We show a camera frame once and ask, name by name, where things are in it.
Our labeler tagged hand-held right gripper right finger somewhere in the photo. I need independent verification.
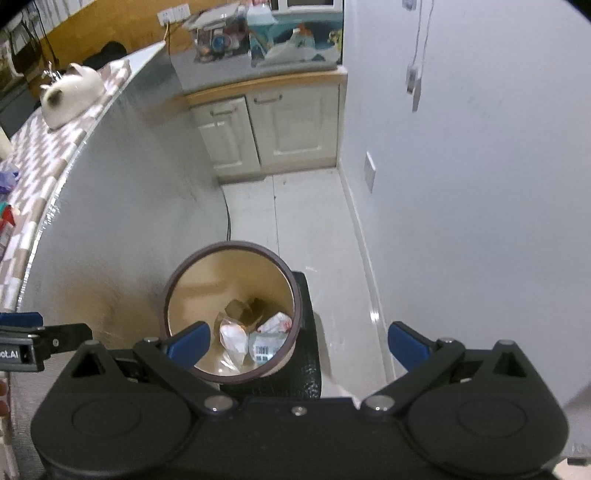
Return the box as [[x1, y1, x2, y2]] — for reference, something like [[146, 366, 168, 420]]
[[360, 322, 550, 416]]

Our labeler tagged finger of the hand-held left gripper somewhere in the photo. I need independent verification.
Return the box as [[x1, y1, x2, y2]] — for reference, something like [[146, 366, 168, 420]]
[[0, 312, 93, 358]]

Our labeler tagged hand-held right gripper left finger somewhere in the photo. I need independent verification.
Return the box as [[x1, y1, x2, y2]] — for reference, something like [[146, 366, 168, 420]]
[[55, 322, 236, 416]]

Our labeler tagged white plastic bag with red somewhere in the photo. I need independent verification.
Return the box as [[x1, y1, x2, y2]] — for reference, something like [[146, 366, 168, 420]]
[[217, 311, 294, 367]]

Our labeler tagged torn brown paper bag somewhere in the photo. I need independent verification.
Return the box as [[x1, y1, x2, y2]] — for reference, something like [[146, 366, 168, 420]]
[[225, 298, 266, 330]]

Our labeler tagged yellow trash can dark rim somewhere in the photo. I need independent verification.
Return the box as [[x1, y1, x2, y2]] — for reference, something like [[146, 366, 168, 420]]
[[161, 241, 304, 385]]

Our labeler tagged black stool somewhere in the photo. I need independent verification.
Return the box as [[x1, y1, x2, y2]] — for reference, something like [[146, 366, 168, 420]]
[[222, 271, 324, 400]]

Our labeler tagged brown white checkered tablecloth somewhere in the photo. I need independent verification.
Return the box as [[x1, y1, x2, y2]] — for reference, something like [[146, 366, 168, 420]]
[[0, 58, 132, 310]]

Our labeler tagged white cat-shaped cushion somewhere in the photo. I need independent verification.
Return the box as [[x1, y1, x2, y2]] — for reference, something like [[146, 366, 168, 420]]
[[38, 63, 105, 130]]

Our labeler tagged cream cabinet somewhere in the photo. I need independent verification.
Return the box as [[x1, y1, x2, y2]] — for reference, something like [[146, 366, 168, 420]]
[[187, 71, 348, 183]]

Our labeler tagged white hanging tag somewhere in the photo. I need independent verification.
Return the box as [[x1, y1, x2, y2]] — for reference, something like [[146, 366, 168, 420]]
[[406, 65, 423, 112]]

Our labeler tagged clear storage box with lid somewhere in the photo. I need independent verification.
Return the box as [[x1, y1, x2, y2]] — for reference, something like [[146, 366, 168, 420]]
[[187, 7, 252, 63]]

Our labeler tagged teal printed glass tank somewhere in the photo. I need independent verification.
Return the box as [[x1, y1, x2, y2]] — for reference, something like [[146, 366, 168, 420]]
[[247, 9, 345, 70]]

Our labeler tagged black cable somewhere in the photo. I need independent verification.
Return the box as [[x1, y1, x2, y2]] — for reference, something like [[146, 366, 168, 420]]
[[221, 185, 232, 243]]

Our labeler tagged white wall socket pair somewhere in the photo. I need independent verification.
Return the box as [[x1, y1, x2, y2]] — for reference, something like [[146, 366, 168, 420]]
[[157, 4, 191, 26]]

